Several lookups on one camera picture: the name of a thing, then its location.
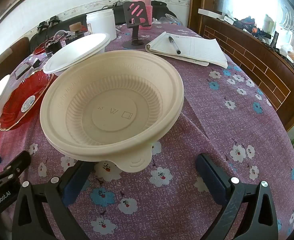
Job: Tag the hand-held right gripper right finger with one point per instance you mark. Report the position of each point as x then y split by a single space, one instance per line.
212 180

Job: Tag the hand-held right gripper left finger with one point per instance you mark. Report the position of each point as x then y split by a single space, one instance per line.
74 187

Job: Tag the red glass plate with sticker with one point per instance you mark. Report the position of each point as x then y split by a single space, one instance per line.
16 105

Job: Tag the beige plastic bowl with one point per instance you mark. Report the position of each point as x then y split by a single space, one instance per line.
134 163
111 92

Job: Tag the large white bowl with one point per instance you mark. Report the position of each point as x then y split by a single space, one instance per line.
79 52

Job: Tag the purple floral tablecloth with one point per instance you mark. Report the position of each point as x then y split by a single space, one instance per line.
199 120

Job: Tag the black smartphone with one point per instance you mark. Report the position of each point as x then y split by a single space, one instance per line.
23 70

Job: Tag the black power adapter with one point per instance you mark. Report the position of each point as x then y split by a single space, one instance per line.
36 63

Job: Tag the brown armchair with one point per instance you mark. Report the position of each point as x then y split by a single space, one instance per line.
9 55

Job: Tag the brown wooden brick-pattern counter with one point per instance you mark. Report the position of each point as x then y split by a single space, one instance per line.
249 60

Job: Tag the white lined notebook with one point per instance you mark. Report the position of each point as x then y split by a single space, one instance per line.
199 51

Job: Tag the black jar with red label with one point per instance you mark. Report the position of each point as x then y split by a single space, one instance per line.
74 38

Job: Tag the black pen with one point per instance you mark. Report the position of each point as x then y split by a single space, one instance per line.
175 45

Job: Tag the black clamps on sofa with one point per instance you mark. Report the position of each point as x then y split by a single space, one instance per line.
49 22

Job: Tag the brown cork lid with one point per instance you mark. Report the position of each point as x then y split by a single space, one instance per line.
76 27

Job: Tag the black leather sofa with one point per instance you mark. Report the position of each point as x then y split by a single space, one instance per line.
66 23

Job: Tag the black phone stand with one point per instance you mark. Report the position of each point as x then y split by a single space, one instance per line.
134 43

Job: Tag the clutter on windowsill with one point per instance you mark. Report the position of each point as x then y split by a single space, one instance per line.
269 33

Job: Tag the white plastic jar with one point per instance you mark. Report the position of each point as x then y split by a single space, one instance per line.
101 22

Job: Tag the clear plastic bag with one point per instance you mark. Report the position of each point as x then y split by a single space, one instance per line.
170 20

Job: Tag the white flat box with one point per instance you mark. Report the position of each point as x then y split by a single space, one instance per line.
209 13

